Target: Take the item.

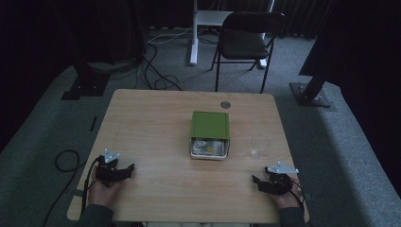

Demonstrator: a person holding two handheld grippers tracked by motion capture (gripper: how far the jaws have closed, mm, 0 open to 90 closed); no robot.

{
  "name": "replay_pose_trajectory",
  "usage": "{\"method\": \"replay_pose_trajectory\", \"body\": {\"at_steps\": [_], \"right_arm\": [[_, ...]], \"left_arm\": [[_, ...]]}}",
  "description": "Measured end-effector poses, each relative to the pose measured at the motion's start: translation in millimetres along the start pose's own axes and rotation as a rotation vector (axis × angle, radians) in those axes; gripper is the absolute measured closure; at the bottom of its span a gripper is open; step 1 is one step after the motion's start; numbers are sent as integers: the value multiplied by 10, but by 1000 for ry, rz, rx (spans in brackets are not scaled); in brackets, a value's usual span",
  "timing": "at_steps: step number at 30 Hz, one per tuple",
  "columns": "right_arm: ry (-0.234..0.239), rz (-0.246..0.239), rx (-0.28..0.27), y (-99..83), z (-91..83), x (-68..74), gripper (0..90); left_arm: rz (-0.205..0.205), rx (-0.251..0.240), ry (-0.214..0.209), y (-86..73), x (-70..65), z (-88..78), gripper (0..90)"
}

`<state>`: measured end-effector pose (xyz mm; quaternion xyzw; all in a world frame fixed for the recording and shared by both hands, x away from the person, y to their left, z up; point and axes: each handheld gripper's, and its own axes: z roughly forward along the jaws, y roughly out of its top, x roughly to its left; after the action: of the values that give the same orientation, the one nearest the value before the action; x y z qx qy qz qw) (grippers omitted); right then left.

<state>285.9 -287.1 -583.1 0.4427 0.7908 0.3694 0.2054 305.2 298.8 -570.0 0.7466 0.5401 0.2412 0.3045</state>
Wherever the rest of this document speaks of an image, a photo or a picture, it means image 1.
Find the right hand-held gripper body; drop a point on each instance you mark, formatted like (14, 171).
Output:
(279, 182)

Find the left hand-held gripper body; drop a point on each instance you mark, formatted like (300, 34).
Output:
(108, 172)

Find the person's right hand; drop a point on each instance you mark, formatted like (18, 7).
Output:
(288, 198)

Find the person's left hand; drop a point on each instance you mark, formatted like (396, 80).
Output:
(102, 194)

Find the clear plastic cup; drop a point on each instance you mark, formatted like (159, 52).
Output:
(260, 147)

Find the black tape strip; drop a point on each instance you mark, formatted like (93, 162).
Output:
(93, 123)

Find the packets in drawer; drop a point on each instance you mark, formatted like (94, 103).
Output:
(208, 147)

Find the white drawer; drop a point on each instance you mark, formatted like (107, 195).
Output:
(193, 154)

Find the green box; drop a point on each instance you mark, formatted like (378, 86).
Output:
(210, 125)

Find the grey table grommet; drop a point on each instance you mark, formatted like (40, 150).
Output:
(225, 104)

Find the black metal stand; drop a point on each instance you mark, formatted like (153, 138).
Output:
(310, 94)
(86, 83)

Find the black folding chair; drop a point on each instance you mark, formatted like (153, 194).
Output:
(242, 41)

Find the white desk frame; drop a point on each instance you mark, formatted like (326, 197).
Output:
(195, 41)

